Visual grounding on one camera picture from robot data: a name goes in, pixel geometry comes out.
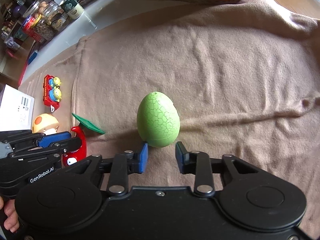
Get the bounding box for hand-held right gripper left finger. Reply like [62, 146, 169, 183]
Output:
[72, 141, 148, 197]

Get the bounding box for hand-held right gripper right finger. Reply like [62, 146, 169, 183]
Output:
[174, 141, 260, 197]

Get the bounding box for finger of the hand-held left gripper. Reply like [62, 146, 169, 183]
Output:
[0, 129, 72, 153]
[7, 137, 83, 161]

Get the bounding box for red plant toy green leaves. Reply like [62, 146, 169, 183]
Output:
[62, 112, 105, 167]

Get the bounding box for green cracked toy egg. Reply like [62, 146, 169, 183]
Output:
[137, 92, 180, 148]

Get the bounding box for white cardboard box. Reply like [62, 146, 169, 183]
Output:
[0, 84, 35, 132]

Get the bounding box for person's left hand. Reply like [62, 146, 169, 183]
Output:
[0, 197, 20, 232]

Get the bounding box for yellow spotted mushroom toy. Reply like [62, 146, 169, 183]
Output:
[31, 113, 60, 134]

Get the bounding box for red toy train car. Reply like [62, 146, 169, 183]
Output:
[44, 74, 63, 112]

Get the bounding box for blue tissue packet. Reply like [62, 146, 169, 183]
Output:
[27, 51, 38, 65]

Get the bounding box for beige blanket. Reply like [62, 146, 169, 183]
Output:
[19, 0, 320, 230]

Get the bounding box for nut jar yellow-green lid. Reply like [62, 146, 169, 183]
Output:
[32, 15, 55, 41]

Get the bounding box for red can blue lid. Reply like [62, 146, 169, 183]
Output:
[22, 15, 43, 42]

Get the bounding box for green coffee can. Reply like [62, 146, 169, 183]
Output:
[62, 0, 85, 20]

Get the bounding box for large glass jar grey lid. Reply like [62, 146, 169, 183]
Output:
[27, 0, 54, 18]

